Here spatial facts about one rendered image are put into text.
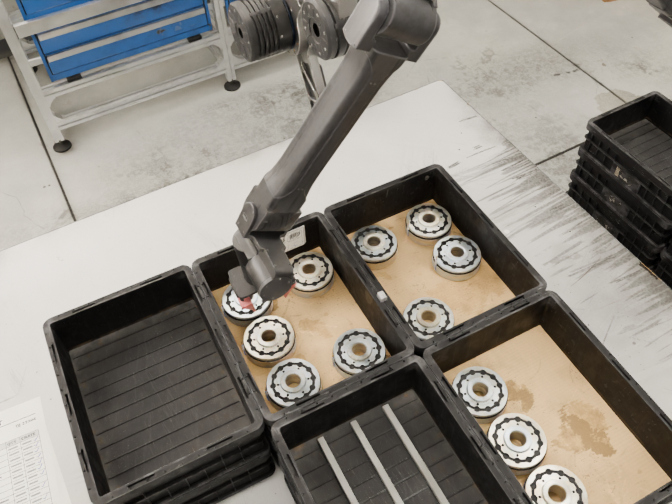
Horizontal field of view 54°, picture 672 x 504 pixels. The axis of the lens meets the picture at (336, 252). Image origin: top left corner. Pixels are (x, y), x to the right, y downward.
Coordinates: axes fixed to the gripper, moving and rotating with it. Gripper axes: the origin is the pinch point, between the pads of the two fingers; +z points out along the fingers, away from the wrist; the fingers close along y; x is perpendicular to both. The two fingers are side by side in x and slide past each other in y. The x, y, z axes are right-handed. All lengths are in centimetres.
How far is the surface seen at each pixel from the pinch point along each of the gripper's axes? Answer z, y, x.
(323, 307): 13.7, 10.8, 1.4
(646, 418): 8, 49, -49
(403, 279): 14.9, 29.1, 0.1
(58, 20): 42, -20, 182
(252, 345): 9.5, -6.0, -2.1
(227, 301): 10.0, -6.8, 10.1
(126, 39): 63, 2, 187
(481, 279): 15.6, 43.9, -7.6
